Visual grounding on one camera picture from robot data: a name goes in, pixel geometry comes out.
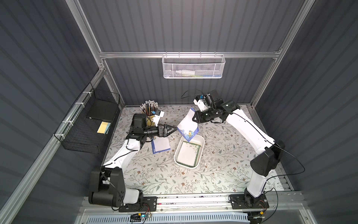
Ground blue floral stationery paper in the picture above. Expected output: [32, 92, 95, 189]
[152, 137, 171, 154]

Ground white plastic storage box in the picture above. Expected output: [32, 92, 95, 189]
[174, 135, 205, 170]

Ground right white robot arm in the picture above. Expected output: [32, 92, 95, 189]
[192, 95, 285, 199]

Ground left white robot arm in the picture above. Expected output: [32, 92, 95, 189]
[88, 113, 177, 211]

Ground yellow pencil cup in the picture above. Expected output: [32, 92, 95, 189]
[146, 114, 156, 127]

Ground coloured pencils bunch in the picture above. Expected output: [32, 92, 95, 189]
[140, 100, 158, 116]

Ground floral table mat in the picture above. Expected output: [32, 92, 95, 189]
[102, 105, 293, 196]

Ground white glue bottle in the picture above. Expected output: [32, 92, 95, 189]
[176, 70, 195, 76]

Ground yellow sticky notes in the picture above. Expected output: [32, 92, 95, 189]
[97, 121, 111, 134]

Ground black notebook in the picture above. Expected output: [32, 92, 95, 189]
[86, 99, 118, 122]

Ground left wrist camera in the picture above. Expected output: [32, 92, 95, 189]
[152, 110, 165, 127]

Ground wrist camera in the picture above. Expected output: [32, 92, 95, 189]
[152, 110, 165, 127]
[194, 94, 212, 112]

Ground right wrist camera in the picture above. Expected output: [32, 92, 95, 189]
[194, 94, 212, 112]

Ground white wire mesh basket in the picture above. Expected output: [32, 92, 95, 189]
[162, 54, 226, 79]

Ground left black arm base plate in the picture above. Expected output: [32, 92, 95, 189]
[118, 197, 158, 213]

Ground black wire wall basket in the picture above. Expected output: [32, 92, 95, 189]
[54, 86, 120, 154]

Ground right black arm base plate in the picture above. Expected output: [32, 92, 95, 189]
[228, 194, 269, 210]

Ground white ribbed cable duct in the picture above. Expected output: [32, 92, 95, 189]
[83, 212, 250, 224]

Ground aluminium front rail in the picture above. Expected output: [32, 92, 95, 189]
[78, 190, 309, 216]

